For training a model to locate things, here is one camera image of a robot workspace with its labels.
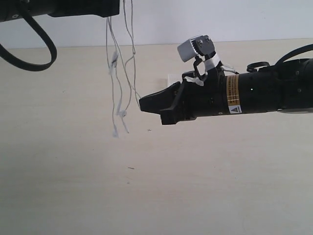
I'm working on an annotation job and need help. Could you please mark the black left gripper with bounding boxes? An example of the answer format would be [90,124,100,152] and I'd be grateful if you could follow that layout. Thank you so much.
[49,0,120,18]

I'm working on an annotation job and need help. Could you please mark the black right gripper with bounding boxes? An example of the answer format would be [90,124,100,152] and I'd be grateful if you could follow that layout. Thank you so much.
[139,68,241,125]

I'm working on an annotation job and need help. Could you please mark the white wired earphones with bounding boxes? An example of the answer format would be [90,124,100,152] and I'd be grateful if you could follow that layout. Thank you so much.
[105,0,141,139]

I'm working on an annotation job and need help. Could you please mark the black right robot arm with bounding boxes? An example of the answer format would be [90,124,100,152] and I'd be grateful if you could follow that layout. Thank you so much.
[139,58,313,125]

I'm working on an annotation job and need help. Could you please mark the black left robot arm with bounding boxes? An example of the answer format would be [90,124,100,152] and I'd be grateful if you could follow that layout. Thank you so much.
[0,0,120,22]

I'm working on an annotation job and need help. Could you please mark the clear open plastic case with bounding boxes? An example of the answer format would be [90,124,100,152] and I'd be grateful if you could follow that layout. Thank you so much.
[167,74,182,87]

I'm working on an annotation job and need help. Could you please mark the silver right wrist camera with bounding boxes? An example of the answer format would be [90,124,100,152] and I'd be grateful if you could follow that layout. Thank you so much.
[177,35,215,62]

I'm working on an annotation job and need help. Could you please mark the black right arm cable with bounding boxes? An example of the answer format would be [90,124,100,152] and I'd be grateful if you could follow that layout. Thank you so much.
[246,44,313,73]

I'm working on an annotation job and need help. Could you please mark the black left camera cable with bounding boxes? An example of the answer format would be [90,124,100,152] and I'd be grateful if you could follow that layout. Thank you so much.
[0,0,58,72]

